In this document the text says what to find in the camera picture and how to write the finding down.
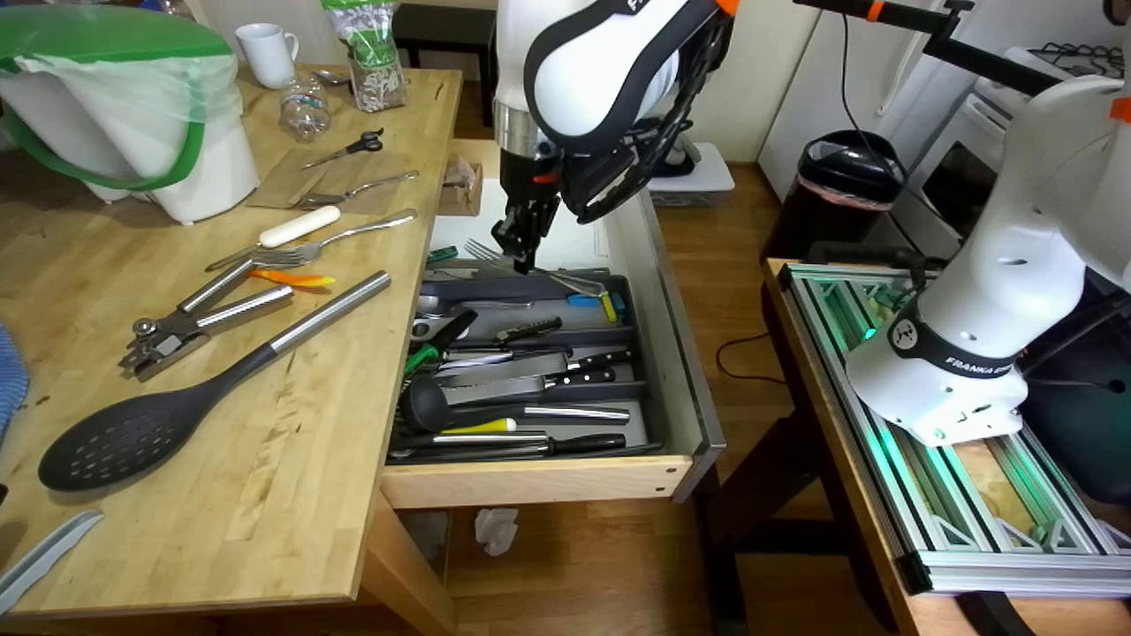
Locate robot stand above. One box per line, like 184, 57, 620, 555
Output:
707, 254, 1131, 636

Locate black handled scissors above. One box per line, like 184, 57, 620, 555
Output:
301, 128, 386, 170

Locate silver fork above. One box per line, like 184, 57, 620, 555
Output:
251, 208, 419, 269
463, 238, 607, 296

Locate crumpled white paper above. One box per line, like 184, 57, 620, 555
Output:
474, 507, 520, 557

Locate grey plastic knife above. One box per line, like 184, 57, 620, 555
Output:
0, 509, 105, 616

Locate green handled utensil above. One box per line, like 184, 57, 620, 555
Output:
404, 343, 441, 382

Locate white mug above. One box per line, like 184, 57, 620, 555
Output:
233, 22, 300, 90

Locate clear bag of grains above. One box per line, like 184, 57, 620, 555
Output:
319, 0, 408, 114

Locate small brown cardboard box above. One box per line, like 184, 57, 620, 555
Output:
438, 157, 483, 218

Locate white bin with green bag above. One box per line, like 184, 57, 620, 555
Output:
0, 4, 261, 225

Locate blue and yellow utensil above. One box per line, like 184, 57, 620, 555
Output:
566, 291, 626, 324

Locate dark grey cutlery organizer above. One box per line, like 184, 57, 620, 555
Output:
387, 268, 670, 466

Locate steel can opener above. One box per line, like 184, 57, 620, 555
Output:
118, 255, 295, 383

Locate black cable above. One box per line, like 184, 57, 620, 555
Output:
713, 329, 789, 387
834, 12, 927, 259

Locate orange peeler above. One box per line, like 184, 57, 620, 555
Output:
247, 267, 338, 290

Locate black handled knife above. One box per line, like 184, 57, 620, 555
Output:
436, 348, 634, 375
440, 366, 619, 405

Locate silver serving spoon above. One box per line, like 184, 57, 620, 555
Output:
295, 170, 421, 212

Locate wooden drawer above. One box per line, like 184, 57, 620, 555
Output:
381, 179, 728, 511

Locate black trash can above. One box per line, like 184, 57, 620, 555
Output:
761, 130, 907, 262

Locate black slotted spoon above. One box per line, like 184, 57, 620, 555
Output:
37, 269, 392, 494

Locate blue cloth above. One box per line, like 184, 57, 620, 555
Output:
0, 322, 31, 444

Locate white handled utensil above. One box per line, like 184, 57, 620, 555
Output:
205, 204, 343, 273

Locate yellow handled utensil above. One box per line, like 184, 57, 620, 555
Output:
440, 417, 519, 436

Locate clear plastic bottle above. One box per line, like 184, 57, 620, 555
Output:
279, 74, 332, 143

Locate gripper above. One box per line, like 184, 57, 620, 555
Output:
490, 153, 565, 276

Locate black handled utensil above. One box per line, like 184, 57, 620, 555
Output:
388, 431, 629, 462

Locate white stove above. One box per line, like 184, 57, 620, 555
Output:
908, 41, 1131, 259

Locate black ladle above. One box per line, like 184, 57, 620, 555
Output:
404, 377, 634, 435

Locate white plastic container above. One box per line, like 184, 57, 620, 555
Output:
648, 140, 736, 209

